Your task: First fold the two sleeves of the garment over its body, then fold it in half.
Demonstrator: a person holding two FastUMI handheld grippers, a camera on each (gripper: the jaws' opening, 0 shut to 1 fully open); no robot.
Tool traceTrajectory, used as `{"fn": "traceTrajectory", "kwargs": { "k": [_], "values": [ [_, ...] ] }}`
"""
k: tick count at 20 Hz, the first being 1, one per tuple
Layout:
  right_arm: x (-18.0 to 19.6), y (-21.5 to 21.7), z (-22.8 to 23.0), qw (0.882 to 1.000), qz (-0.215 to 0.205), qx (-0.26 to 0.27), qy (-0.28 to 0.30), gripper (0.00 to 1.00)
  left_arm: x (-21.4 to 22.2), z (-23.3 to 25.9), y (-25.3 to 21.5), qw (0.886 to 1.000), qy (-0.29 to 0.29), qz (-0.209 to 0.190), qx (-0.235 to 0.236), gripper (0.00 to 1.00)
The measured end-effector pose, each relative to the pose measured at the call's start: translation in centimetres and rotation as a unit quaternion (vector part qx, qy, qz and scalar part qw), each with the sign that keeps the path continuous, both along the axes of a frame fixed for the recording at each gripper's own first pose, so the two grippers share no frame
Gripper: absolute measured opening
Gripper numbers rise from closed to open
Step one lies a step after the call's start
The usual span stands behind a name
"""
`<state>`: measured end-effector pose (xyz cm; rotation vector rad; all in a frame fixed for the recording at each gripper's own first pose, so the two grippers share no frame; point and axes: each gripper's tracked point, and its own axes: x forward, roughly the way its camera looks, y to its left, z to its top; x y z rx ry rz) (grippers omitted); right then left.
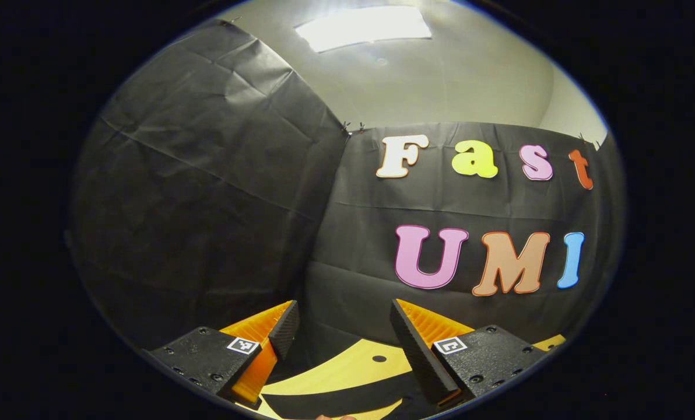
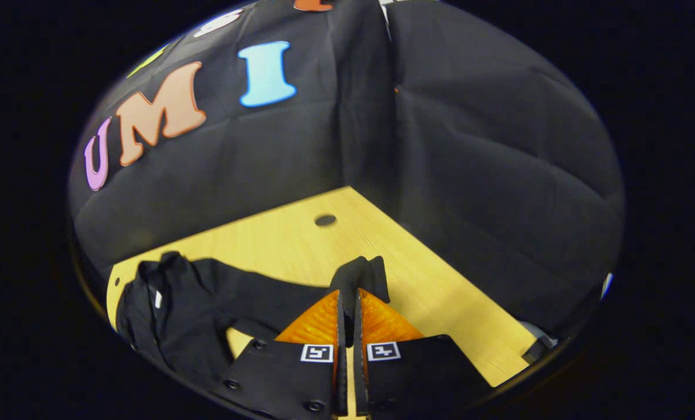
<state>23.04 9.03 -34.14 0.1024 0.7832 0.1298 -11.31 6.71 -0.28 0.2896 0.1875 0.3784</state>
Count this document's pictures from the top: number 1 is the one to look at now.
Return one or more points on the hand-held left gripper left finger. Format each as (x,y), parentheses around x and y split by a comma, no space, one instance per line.
(286,332)

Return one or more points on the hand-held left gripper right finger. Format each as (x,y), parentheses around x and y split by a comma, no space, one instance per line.
(420,356)

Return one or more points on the black buttoned garment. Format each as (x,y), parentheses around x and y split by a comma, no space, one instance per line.
(347,399)

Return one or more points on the plain black backdrop cloth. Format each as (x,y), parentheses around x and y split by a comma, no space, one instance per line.
(196,175)

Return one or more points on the ceiling light panel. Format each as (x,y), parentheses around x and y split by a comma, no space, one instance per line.
(359,29)

